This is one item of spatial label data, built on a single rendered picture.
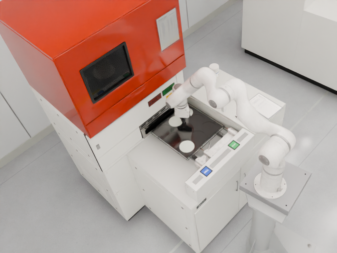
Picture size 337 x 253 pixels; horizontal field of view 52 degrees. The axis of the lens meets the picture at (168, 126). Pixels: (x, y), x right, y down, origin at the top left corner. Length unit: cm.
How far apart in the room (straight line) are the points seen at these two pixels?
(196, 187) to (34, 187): 198
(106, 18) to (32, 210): 216
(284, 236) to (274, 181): 100
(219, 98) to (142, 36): 55
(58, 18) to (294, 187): 162
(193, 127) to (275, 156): 78
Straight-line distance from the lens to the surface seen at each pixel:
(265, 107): 245
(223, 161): 216
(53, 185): 356
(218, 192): 234
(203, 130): 239
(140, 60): 203
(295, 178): 226
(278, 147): 184
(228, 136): 238
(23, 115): 375
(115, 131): 225
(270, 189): 213
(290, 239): 300
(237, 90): 189
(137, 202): 296
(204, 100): 250
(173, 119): 248
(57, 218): 336
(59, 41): 179
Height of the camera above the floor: 274
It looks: 49 degrees down
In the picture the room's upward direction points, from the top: 11 degrees counter-clockwise
